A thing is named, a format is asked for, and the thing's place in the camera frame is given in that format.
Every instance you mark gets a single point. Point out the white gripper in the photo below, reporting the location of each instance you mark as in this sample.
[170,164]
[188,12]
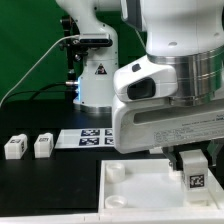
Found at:
[143,125]

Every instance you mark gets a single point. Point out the white square tabletop part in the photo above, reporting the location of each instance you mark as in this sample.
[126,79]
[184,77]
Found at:
[142,185]

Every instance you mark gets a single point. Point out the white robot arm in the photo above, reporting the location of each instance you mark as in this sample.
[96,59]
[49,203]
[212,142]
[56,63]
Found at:
[174,94]

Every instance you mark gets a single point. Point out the white marker sheet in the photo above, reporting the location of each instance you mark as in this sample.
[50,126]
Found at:
[85,138]

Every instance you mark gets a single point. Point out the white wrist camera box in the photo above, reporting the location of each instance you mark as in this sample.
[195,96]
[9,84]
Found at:
[143,79]

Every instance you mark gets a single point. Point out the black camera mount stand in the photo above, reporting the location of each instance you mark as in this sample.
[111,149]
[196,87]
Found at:
[74,55]

